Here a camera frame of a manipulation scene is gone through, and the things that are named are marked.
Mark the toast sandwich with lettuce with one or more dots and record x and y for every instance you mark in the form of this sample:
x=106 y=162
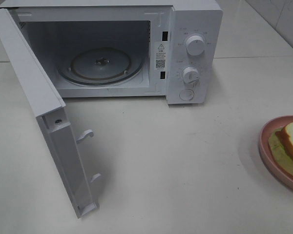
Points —
x=281 y=148

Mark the white timer knob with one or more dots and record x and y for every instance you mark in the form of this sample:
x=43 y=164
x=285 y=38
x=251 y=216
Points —
x=190 y=75

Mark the white microwave door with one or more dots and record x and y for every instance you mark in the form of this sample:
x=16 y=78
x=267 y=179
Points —
x=49 y=110

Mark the white upper power knob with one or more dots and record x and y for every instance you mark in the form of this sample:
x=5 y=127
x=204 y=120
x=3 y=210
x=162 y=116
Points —
x=195 y=45

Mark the glass microwave turntable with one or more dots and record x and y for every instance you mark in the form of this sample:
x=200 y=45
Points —
x=100 y=66

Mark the pink round plate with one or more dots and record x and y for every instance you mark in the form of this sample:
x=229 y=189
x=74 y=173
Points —
x=265 y=152

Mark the white microwave oven body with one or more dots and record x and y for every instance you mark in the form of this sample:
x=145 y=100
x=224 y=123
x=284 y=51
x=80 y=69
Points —
x=157 y=28

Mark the round white door button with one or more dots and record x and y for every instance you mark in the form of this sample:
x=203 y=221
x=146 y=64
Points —
x=186 y=95

